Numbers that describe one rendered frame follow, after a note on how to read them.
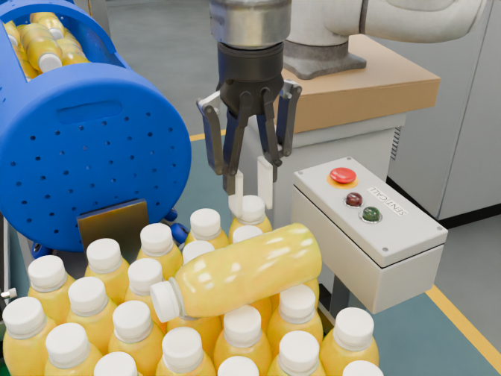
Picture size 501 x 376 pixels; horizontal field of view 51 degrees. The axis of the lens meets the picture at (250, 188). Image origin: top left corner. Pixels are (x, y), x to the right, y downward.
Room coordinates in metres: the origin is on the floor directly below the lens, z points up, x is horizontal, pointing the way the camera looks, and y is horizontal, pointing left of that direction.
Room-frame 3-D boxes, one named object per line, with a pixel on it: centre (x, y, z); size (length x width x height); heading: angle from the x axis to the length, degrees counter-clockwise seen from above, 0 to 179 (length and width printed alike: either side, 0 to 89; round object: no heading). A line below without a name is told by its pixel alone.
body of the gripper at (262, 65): (0.58, 0.00, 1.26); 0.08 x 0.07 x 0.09; 117
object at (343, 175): (0.60, -0.13, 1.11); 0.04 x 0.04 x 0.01
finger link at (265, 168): (0.59, -0.02, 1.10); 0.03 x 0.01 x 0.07; 27
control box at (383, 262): (0.56, -0.15, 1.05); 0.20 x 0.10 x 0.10; 28
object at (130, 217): (0.61, 0.20, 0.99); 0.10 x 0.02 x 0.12; 118
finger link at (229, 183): (0.56, 0.04, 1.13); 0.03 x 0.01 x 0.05; 117
